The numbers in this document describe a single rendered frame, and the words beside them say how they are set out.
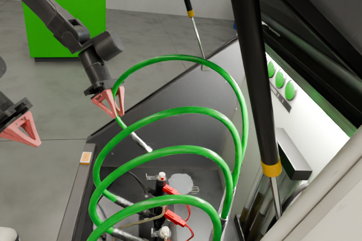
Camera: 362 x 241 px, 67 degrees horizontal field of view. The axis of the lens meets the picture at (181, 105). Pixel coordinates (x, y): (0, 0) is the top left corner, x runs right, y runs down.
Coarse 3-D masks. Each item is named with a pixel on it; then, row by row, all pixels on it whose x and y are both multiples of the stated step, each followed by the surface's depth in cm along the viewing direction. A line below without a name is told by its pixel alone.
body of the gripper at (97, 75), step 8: (96, 64) 74; (104, 64) 76; (88, 72) 74; (96, 72) 74; (104, 72) 75; (96, 80) 74; (104, 80) 73; (112, 80) 75; (88, 88) 72; (96, 88) 74
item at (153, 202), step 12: (144, 204) 41; (156, 204) 41; (168, 204) 41; (192, 204) 41; (204, 204) 42; (120, 216) 41; (216, 216) 44; (96, 228) 43; (108, 228) 43; (216, 228) 45; (216, 240) 47
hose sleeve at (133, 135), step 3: (132, 132) 78; (129, 135) 78; (132, 135) 78; (135, 135) 78; (132, 138) 78; (135, 138) 78; (138, 138) 79; (135, 141) 79; (138, 141) 78; (141, 141) 79; (138, 144) 79; (141, 144) 79; (144, 144) 79; (141, 147) 79; (144, 147) 79; (147, 147) 79
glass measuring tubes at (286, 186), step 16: (288, 144) 61; (288, 160) 57; (304, 160) 57; (256, 176) 72; (288, 176) 58; (304, 176) 55; (256, 192) 74; (288, 192) 59; (256, 208) 72; (272, 208) 63; (240, 224) 80; (256, 224) 71; (240, 240) 78; (256, 240) 70
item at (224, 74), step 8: (160, 56) 64; (168, 56) 63; (176, 56) 63; (184, 56) 62; (192, 56) 62; (136, 64) 68; (144, 64) 66; (208, 64) 61; (128, 72) 69; (224, 72) 61; (120, 80) 70; (232, 80) 62; (112, 88) 73; (240, 96) 63; (240, 104) 64; (120, 120) 77
